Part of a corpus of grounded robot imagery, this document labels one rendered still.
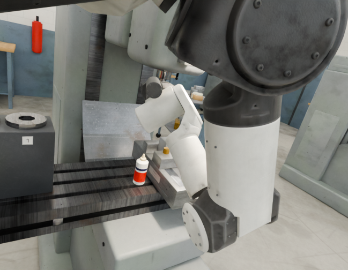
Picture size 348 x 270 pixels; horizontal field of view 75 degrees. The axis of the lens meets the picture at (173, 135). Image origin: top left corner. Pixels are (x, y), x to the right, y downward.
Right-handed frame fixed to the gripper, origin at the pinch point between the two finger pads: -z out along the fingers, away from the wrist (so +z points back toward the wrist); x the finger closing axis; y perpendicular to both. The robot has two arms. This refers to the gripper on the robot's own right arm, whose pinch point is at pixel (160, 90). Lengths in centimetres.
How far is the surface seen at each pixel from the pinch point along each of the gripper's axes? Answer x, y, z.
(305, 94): -458, 16, -543
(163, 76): 0.1, -4.7, 2.5
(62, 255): 33, 104, -25
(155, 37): 4.8, -14.4, 11.5
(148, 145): 0.0, 21.1, -3.2
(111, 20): 19.9, -17.6, -14.1
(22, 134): 31.7, 13.8, 19.4
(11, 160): 33.8, 20.8, 20.4
